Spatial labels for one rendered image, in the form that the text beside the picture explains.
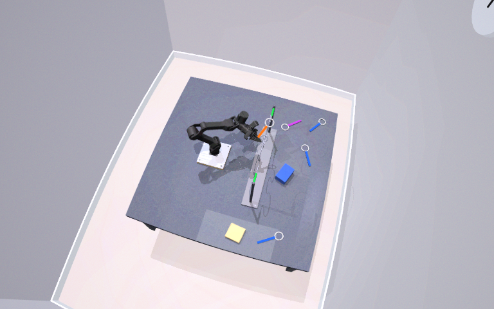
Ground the blue rectangular block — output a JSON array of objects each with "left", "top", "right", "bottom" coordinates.
[{"left": 275, "top": 164, "right": 294, "bottom": 184}]

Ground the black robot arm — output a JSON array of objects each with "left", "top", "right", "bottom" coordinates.
[{"left": 187, "top": 111, "right": 259, "bottom": 156}]

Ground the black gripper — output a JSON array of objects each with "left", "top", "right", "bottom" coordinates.
[{"left": 240, "top": 124, "right": 262, "bottom": 142}]

